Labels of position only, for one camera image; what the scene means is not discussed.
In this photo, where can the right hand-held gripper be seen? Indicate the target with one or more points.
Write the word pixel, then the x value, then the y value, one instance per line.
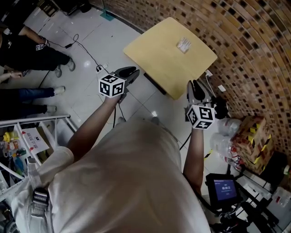
pixel 201 116

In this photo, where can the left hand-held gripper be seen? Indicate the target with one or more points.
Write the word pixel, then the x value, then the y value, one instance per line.
pixel 111 87

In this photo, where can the person's right forearm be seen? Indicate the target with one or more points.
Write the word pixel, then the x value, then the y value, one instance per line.
pixel 193 157

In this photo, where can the person's left forearm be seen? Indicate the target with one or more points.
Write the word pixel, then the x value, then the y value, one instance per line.
pixel 91 129

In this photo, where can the white power strip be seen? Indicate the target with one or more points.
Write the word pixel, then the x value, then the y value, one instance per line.
pixel 101 69

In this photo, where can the black round bin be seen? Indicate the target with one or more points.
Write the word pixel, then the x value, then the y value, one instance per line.
pixel 220 109

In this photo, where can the yellow wooden table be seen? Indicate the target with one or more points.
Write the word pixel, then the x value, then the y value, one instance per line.
pixel 163 57

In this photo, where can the person's left shoe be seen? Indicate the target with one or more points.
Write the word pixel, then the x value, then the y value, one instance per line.
pixel 121 120

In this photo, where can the clear plastic bags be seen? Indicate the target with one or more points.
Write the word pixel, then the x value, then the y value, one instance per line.
pixel 221 141

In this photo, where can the green mop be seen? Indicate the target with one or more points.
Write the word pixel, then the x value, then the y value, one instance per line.
pixel 106 16

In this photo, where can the black power adapter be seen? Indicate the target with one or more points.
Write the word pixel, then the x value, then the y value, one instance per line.
pixel 68 45

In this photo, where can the cardboard box with striped tape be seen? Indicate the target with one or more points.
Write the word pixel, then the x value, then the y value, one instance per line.
pixel 252 141

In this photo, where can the dark cabinet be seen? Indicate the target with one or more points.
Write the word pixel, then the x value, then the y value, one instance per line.
pixel 68 6

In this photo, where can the black monitor with blue screen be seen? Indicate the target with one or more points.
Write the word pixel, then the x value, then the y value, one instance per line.
pixel 225 190

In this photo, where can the white metal rack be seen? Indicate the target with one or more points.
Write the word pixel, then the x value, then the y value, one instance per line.
pixel 34 120

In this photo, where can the person's beige shirt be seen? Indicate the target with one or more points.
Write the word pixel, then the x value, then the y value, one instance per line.
pixel 122 182

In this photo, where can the white paper sign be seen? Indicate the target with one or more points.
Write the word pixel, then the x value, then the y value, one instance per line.
pixel 35 142

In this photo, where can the assorted colourful shelf items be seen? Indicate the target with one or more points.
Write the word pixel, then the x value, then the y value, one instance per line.
pixel 11 141

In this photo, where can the black tripod stand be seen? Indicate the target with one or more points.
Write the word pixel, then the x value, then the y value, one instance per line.
pixel 261 214

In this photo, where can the white wall socket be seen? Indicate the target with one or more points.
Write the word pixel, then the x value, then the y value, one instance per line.
pixel 221 88

